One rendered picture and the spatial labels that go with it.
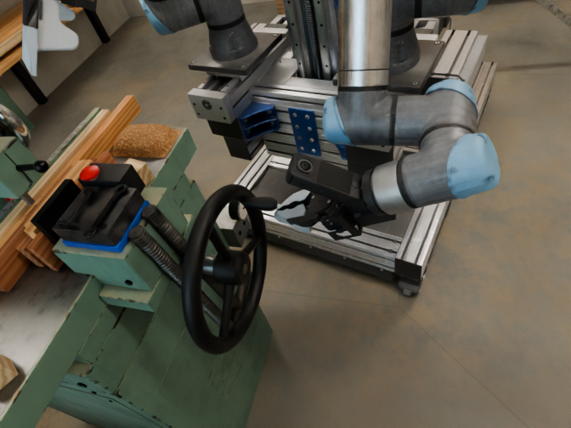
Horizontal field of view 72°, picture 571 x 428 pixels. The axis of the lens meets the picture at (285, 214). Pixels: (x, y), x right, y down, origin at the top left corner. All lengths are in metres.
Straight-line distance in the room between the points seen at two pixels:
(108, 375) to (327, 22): 0.99
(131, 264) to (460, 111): 0.50
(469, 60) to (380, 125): 0.71
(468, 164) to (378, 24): 0.23
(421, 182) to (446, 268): 1.11
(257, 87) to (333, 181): 0.76
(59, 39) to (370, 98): 0.41
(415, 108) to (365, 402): 1.02
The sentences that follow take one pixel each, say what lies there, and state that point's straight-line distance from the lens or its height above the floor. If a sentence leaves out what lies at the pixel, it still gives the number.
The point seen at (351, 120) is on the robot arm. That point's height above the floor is 1.00.
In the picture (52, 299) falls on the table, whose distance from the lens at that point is 0.70.
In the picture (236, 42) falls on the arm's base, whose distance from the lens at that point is 1.27.
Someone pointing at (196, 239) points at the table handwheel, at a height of 0.95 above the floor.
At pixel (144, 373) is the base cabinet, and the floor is 0.66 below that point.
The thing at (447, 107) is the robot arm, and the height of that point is 1.01.
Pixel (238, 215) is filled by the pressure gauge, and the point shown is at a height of 0.67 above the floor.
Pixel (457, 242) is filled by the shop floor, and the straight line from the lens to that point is 1.70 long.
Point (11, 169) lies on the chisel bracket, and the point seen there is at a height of 1.04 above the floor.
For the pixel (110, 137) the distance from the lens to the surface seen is 0.93.
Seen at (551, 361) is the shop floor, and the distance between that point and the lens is 1.54.
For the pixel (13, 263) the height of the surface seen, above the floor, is 0.93.
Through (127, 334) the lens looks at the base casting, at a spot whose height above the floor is 0.76.
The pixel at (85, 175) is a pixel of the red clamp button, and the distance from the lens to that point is 0.65.
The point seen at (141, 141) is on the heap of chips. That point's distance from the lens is 0.85.
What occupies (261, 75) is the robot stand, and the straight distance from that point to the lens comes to 1.35.
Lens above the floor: 1.35
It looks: 47 degrees down
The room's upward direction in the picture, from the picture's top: 17 degrees counter-clockwise
